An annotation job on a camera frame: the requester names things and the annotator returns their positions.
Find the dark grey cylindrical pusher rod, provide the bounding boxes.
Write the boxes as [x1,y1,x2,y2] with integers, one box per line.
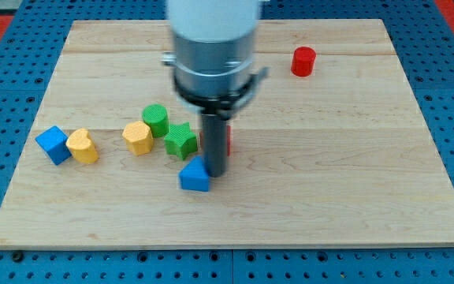
[201,114,228,178]

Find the yellow heart block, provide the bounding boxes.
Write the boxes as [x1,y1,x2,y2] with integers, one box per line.
[66,128,99,164]

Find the green cylinder block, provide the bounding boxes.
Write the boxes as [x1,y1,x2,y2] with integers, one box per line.
[142,104,169,138]

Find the blue cube block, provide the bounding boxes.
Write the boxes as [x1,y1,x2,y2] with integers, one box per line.
[35,125,71,166]

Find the blue triangle block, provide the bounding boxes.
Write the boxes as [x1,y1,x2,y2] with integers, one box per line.
[178,156,210,192]

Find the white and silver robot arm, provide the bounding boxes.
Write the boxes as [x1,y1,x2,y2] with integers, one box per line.
[162,0,268,178]

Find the red star block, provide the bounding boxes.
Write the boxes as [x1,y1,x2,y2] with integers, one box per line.
[199,125,232,157]

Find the green star block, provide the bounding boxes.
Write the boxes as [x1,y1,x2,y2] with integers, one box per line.
[164,122,198,160]

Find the yellow hexagon block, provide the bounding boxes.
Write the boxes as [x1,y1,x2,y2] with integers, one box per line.
[122,121,154,156]

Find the red cylinder block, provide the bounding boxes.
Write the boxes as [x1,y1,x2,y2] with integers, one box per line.
[291,47,317,77]

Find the wooden board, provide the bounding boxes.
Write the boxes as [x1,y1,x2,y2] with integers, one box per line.
[0,19,454,251]

